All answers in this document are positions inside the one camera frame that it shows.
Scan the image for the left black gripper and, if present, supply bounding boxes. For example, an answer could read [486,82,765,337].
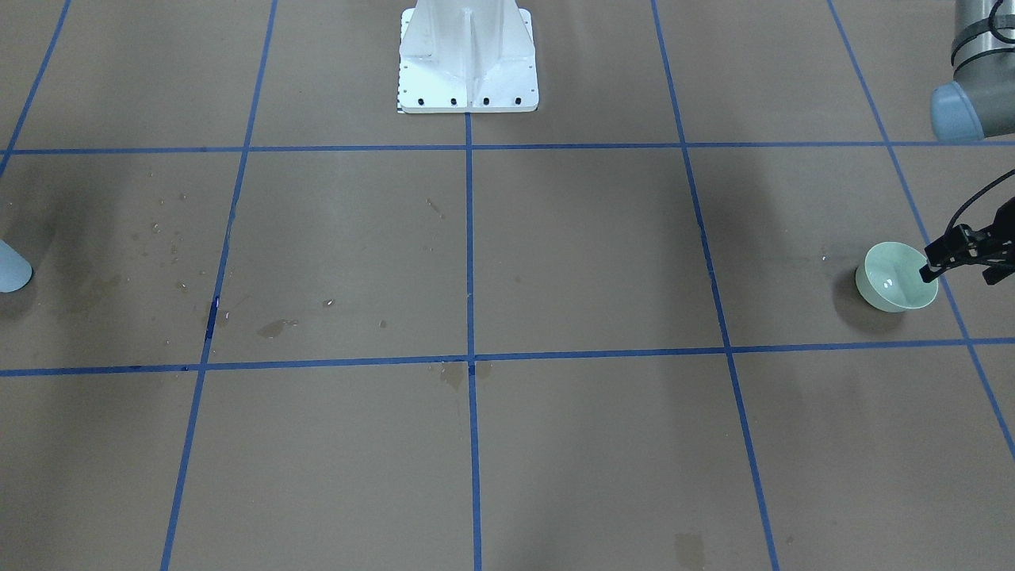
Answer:
[918,198,1014,286]

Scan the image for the mint green ceramic bowl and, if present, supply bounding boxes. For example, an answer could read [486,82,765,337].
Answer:
[853,241,939,313]

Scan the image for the light blue paper cup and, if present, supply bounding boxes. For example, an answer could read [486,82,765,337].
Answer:
[0,241,33,293]

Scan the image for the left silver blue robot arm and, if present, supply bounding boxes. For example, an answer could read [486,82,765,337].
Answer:
[920,1,1014,286]

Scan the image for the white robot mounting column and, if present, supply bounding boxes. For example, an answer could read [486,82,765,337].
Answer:
[396,1,540,113]

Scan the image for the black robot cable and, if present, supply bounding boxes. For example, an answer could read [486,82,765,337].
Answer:
[945,168,1015,239]

